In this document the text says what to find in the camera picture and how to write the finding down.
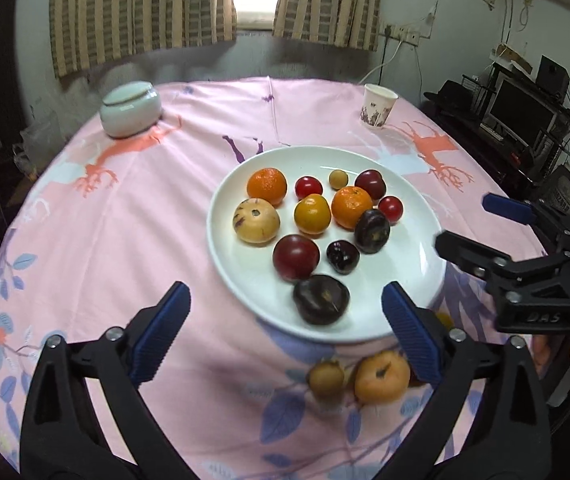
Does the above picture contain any printed paper cup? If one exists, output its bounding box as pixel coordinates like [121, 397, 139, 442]
[359, 84, 400, 130]

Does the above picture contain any tan pear-shaped fruit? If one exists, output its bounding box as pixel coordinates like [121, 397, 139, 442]
[307, 358, 346, 402]

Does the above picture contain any red cherry tomato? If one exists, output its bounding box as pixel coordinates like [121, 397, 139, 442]
[294, 176, 324, 201]
[378, 195, 405, 224]

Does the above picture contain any black hat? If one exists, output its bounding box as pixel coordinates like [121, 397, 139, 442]
[424, 78, 479, 111]

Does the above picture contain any dark low desk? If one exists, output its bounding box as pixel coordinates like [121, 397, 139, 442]
[422, 95, 570, 202]

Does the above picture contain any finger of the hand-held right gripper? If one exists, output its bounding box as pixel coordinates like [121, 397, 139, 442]
[482, 192, 567, 239]
[434, 229, 514, 282]

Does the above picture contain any dark purple plum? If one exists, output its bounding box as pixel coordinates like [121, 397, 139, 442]
[354, 208, 392, 255]

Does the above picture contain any white power cable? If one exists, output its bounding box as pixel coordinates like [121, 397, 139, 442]
[376, 40, 404, 87]

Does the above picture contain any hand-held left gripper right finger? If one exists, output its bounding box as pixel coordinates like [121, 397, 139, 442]
[381, 281, 552, 480]

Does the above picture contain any narrow striped brown curtain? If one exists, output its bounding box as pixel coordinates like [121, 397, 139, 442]
[271, 0, 384, 53]

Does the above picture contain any yellow tomato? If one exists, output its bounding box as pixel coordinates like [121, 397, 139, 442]
[293, 194, 333, 236]

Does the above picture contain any white round plate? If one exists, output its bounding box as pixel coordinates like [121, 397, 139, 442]
[207, 146, 449, 345]

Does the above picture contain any black speaker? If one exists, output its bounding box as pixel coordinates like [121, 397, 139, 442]
[536, 54, 570, 99]

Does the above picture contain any striped tan pepino melon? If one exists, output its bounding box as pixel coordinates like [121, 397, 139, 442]
[233, 198, 282, 246]

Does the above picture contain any pink floral tablecloth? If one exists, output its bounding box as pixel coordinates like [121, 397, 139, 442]
[0, 76, 562, 480]

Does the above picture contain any white wall socket strip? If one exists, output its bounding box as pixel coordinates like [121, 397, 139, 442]
[382, 23, 421, 46]

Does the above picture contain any dark red cherry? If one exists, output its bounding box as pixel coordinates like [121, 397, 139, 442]
[326, 240, 361, 276]

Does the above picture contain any computer monitor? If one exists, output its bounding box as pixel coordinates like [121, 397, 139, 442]
[480, 77, 559, 144]

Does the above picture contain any large dark red plum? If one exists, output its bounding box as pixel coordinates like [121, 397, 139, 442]
[272, 234, 321, 282]

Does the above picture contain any clear plastic bag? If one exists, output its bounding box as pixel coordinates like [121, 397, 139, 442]
[14, 114, 62, 173]

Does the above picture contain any yellow-orange plum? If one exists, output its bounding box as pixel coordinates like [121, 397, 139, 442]
[354, 350, 411, 405]

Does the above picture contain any wide striped brown curtain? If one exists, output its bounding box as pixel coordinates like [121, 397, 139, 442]
[49, 0, 239, 80]

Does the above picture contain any small dark red plum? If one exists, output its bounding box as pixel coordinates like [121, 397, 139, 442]
[354, 169, 386, 201]

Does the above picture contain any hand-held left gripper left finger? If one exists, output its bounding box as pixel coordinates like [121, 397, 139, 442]
[20, 281, 192, 480]

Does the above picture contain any pale green lidded jar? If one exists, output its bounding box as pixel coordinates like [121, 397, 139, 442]
[99, 81, 164, 140]

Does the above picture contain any orange mandarin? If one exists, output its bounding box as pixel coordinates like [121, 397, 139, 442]
[331, 186, 375, 231]
[247, 167, 288, 206]

